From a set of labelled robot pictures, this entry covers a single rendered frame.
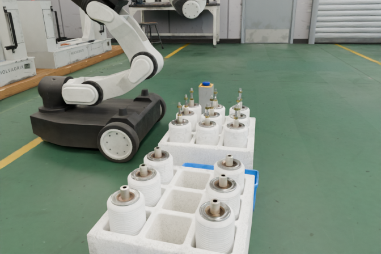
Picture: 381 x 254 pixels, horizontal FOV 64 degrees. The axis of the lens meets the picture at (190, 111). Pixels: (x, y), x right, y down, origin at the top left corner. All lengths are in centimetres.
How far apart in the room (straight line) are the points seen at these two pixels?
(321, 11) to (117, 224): 590
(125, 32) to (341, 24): 529
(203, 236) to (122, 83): 104
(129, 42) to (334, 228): 119
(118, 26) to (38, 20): 225
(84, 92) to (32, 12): 219
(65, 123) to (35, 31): 225
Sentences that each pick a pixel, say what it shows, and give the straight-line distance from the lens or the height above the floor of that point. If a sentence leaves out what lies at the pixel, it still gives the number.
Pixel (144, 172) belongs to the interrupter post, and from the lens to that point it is 91.
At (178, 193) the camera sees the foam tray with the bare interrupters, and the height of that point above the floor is 17.
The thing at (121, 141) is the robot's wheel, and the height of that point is 11.
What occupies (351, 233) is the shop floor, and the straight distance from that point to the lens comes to 120.
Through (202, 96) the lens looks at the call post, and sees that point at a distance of 163.
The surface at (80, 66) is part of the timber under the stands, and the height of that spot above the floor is 4.
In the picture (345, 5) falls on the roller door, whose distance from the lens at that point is 646.
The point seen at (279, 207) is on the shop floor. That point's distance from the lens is 124.
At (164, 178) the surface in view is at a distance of 101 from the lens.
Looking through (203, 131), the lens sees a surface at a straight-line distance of 123.
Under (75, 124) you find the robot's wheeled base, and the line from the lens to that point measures 163.
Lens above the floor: 72
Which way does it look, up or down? 19 degrees down
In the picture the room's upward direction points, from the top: 1 degrees counter-clockwise
